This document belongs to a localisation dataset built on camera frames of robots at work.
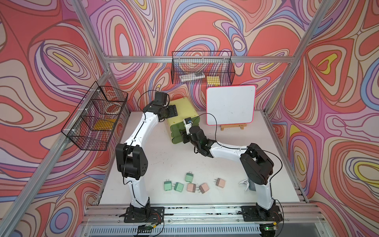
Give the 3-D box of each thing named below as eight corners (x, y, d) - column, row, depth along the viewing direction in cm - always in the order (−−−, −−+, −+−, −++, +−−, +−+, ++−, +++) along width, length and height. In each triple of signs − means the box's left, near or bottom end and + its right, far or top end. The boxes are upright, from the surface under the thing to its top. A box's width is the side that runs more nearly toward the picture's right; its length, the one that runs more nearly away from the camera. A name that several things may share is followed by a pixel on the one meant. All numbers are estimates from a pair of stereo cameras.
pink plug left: (186, 192, 82) (186, 191, 81) (186, 184, 85) (186, 183, 83) (195, 192, 82) (195, 191, 81) (195, 184, 85) (195, 183, 83)
